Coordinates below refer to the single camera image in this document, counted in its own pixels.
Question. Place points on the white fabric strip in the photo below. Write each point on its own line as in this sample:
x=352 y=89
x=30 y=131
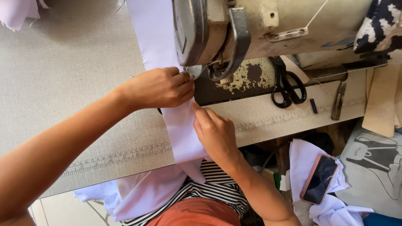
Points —
x=183 y=135

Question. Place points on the beige cardboard pattern piece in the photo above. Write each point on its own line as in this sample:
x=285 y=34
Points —
x=381 y=103

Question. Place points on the white fabric scraps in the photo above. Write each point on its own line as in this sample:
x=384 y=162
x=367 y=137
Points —
x=15 y=11

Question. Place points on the person's left hand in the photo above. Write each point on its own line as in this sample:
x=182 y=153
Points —
x=154 y=89

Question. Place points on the black scissors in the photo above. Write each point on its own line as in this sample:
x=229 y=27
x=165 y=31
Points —
x=283 y=82

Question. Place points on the beige industrial sewing machine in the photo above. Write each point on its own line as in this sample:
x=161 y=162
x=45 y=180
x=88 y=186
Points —
x=314 y=22

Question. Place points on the purple chalk piece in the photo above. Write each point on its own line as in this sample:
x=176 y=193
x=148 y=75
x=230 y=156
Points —
x=313 y=106

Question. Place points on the orange trousers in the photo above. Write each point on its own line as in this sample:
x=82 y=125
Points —
x=196 y=213

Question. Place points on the person's left fingers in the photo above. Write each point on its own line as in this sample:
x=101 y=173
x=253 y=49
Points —
x=183 y=89

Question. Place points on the heap of white cloth pieces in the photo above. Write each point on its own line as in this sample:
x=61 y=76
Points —
x=303 y=157

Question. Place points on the person's right hand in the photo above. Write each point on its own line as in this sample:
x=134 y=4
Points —
x=219 y=138

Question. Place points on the white paper strip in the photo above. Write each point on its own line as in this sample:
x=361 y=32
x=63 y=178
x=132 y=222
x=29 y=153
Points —
x=297 y=70

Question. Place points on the phone with pink case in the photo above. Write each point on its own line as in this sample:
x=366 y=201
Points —
x=319 y=179

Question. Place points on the black and white striped shirt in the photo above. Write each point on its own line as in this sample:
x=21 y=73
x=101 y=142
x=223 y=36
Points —
x=216 y=188

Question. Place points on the metal thread snips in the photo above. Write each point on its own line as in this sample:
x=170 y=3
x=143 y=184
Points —
x=338 y=102

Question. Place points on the black and white patterned cloth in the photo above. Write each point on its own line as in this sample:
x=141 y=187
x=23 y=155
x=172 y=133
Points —
x=381 y=25

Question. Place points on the white sewing thread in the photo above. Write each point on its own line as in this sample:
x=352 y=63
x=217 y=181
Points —
x=317 y=13

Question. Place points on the grey printed bag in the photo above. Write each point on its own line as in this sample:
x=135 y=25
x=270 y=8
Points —
x=373 y=175

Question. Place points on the blue cloth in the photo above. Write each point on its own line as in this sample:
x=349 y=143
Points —
x=383 y=220

